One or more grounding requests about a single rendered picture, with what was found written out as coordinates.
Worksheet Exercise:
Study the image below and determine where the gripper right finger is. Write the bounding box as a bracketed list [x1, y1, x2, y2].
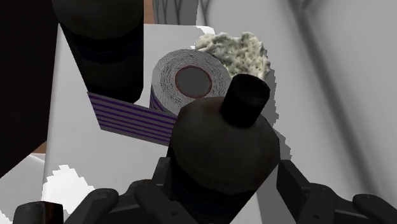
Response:
[275, 159, 397, 224]

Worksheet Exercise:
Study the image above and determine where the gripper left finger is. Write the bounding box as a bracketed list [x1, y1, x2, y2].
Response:
[64, 156, 199, 224]

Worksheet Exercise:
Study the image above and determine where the dark bottle with black cap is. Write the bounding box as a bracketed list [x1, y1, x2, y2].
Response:
[165, 73, 281, 224]

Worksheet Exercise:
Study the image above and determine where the black cylinder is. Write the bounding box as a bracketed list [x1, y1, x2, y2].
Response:
[12, 200, 65, 224]

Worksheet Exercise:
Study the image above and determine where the purple striped toilet paper roll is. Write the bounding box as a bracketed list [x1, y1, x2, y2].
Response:
[87, 48, 233, 146]

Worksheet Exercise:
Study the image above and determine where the beige sponge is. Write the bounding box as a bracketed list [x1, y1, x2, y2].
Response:
[194, 31, 272, 82]

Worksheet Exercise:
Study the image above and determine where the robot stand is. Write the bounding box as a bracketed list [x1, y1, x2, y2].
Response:
[0, 0, 60, 179]

